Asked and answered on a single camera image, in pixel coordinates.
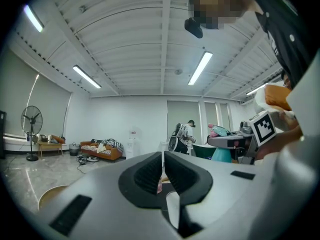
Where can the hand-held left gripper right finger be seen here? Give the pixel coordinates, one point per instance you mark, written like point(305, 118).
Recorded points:
point(185, 179)

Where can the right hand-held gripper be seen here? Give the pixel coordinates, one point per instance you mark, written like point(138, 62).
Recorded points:
point(262, 129)

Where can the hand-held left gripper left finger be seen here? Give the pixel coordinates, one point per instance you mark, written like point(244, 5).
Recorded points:
point(145, 179)

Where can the teal and pink toy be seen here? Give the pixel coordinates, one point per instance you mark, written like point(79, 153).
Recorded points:
point(222, 156)

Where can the person's right forearm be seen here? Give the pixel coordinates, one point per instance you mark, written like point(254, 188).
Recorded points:
point(282, 139)

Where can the pink bottle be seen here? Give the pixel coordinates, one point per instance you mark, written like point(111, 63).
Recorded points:
point(159, 187)

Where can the dark green bathtub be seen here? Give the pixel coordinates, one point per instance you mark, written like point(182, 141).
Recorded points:
point(203, 150)

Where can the grey roller blind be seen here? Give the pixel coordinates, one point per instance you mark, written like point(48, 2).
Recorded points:
point(180, 111)
point(211, 114)
point(50, 109)
point(225, 114)
point(15, 91)

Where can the white water dispenser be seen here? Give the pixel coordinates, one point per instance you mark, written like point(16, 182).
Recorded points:
point(131, 146)

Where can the white backpack rig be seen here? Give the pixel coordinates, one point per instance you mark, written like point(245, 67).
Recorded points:
point(176, 144)

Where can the orange sofa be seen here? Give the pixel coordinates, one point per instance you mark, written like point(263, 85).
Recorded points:
point(112, 154)

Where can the black white striped blanket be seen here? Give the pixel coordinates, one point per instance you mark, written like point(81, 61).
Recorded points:
point(114, 144)

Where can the cream clothing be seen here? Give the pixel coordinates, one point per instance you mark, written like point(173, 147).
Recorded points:
point(101, 147)

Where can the fried egg shaped cushion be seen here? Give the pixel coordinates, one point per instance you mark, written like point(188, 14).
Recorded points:
point(260, 101)

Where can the black white flat device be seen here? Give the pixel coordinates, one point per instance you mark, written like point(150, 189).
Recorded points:
point(86, 159)

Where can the ceiling tube light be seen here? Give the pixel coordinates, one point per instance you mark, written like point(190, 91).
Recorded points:
point(255, 89)
point(200, 67)
point(86, 76)
point(33, 18)

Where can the grey basket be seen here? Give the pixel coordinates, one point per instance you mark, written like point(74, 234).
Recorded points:
point(74, 149)

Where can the ceiling smoke detector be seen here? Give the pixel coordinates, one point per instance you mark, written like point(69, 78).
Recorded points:
point(178, 71)

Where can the round white brown side table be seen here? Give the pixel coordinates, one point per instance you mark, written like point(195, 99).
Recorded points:
point(52, 196)

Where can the orange throw pillow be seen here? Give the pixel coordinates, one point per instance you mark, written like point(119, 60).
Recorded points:
point(58, 139)

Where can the wooden bench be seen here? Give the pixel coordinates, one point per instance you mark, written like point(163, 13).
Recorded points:
point(50, 144)

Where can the dark box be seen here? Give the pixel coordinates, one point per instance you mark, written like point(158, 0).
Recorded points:
point(44, 138)

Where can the black standing fan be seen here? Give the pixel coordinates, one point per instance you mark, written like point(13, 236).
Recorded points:
point(32, 120)

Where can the person's black shirt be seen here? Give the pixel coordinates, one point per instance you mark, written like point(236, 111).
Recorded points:
point(282, 29)

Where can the person's head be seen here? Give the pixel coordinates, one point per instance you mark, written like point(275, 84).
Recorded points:
point(220, 4)

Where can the black head camera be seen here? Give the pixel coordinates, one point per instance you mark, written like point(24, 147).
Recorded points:
point(193, 28)

